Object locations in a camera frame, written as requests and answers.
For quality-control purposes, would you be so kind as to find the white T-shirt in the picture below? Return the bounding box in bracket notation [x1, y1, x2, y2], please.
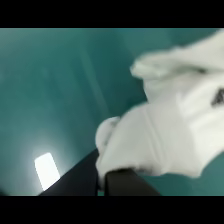
[94, 28, 224, 188]

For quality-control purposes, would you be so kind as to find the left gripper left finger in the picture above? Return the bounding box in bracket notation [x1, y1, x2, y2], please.
[39, 148, 101, 197]

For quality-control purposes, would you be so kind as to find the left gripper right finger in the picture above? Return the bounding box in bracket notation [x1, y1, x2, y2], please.
[104, 168, 162, 197]

